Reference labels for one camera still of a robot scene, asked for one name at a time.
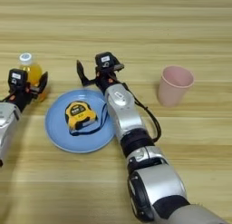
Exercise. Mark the blue round plate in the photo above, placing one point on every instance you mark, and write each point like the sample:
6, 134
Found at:
57, 131

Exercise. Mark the yellow black tape measure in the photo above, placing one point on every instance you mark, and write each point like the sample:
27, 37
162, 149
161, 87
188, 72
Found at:
80, 115

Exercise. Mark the pink plastic cup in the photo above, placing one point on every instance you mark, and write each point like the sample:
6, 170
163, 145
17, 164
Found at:
175, 84

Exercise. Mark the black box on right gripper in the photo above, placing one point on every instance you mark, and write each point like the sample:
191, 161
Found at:
106, 60

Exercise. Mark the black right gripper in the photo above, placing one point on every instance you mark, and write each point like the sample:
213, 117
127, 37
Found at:
105, 79

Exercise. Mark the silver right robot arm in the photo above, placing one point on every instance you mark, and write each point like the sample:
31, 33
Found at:
123, 112

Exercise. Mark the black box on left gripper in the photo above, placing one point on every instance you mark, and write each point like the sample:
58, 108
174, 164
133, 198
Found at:
17, 79

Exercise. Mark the orange juice bottle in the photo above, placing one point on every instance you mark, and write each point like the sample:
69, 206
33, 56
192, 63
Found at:
33, 71

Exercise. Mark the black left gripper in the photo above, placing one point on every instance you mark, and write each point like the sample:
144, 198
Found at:
19, 97

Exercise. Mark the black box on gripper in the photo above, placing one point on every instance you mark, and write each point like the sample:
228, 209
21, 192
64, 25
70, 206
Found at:
106, 60
17, 79

